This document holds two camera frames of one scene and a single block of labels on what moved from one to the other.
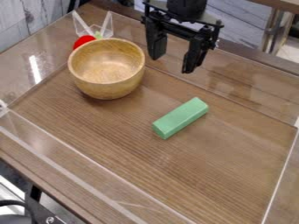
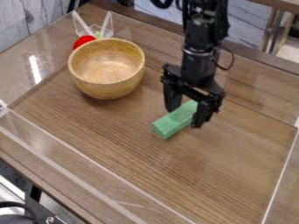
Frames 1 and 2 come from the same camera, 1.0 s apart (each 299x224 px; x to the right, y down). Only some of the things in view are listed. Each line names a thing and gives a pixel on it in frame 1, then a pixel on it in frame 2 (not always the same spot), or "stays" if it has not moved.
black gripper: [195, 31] to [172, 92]
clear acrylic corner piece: [93, 31] stays
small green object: [97, 35] stays
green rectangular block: [167, 125] stays
